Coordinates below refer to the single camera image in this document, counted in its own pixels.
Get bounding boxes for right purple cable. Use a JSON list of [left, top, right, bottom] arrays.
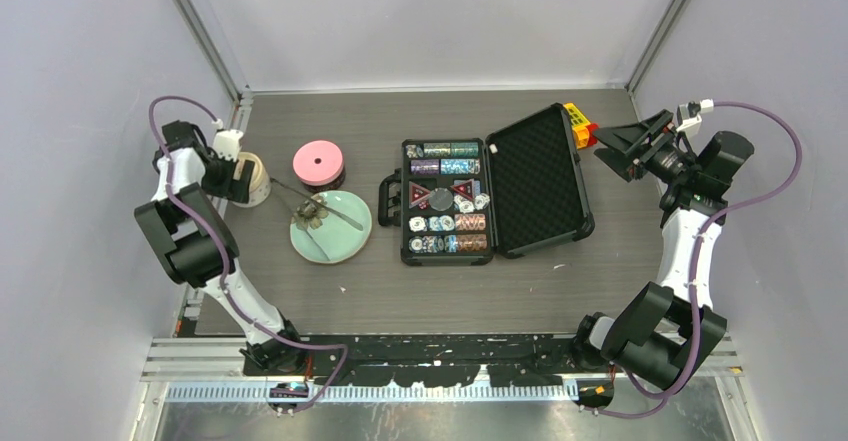
[[596, 100, 804, 421]]

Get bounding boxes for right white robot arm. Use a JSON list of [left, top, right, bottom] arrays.
[[570, 110, 754, 392]]

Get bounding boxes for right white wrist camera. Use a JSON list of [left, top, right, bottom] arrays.
[[676, 98, 715, 136]]

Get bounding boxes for black poker chip case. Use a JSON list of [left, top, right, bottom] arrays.
[[377, 103, 595, 266]]

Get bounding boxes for steel bowl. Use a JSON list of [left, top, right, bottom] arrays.
[[301, 175, 346, 193]]

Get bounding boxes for purple cable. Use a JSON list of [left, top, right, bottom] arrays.
[[596, 100, 804, 421], [147, 96, 350, 415]]

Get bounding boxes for yellow red emergency stop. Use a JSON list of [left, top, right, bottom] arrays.
[[564, 103, 598, 149]]

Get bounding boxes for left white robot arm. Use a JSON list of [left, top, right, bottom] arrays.
[[134, 120, 308, 375]]

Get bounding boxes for white red steel lunch box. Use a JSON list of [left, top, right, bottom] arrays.
[[234, 151, 271, 208]]

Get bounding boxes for light green plate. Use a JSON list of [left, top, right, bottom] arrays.
[[289, 190, 374, 266]]

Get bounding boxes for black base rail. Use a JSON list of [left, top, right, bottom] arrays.
[[239, 331, 639, 390]]

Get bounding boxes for black metal tongs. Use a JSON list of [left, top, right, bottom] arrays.
[[270, 178, 367, 262]]

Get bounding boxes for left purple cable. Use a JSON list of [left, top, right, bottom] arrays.
[[147, 96, 350, 415]]

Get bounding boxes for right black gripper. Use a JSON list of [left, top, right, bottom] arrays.
[[593, 110, 699, 186]]

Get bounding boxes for pink round lid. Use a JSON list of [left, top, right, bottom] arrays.
[[292, 140, 345, 188]]

